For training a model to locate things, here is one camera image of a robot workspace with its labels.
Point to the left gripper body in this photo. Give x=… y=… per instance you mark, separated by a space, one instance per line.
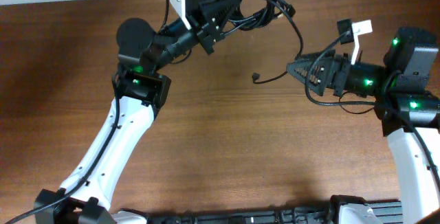
x=207 y=32

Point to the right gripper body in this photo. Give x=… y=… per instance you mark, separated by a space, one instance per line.
x=342 y=66

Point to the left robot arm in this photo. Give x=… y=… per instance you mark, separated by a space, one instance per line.
x=139 y=94

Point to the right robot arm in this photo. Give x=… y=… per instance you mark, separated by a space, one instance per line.
x=397 y=93

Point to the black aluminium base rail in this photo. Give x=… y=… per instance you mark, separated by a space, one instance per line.
x=338 y=209

